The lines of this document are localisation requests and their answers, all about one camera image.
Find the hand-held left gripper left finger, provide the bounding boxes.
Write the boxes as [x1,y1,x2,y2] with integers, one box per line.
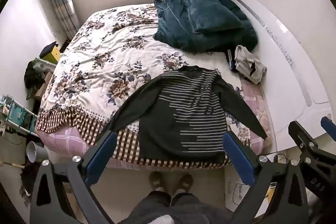
[29,131,118,224]

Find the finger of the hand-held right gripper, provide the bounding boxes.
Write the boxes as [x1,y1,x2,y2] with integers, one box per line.
[288,121,319,161]
[320,116,336,141]

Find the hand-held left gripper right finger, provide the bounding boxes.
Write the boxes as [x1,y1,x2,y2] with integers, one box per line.
[223,131,310,224]

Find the dark striped sweater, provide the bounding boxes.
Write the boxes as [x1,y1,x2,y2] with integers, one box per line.
[96,65,268,163]

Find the beige slipper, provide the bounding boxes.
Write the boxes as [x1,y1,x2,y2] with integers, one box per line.
[148,172,166,191]
[176,174,194,194]

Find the grey cup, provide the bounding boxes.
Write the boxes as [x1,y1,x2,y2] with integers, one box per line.
[26,140,49,163]

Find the person's dark grey pants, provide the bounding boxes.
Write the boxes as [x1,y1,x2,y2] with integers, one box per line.
[115,191,234,224]

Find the white headboard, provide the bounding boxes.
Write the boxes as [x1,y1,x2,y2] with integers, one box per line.
[226,0,334,139]

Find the wooden stick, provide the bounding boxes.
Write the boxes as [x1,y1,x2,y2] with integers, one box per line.
[0,158,25,169]

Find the beige crumpled garment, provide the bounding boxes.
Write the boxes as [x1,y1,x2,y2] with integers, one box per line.
[234,46,268,84]

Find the teal shelf rack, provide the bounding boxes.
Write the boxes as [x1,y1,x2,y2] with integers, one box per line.
[0,94,38,135]

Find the dark striped folded garment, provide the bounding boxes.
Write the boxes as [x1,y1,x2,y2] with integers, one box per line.
[227,49,237,72]

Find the floral fleece blanket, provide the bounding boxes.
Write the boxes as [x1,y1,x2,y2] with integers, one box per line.
[35,4,272,169]

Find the yellow box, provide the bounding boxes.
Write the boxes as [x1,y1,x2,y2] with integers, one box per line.
[45,46,61,63]

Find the black cap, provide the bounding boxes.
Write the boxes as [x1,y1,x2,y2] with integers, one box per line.
[39,41,59,59]

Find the teal folded quilt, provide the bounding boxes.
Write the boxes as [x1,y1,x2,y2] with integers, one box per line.
[153,0,259,52]

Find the teal pillow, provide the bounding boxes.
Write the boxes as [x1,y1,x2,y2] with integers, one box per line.
[178,0,243,35]

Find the black floor cable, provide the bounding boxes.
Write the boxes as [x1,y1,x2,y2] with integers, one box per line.
[273,153,289,165]

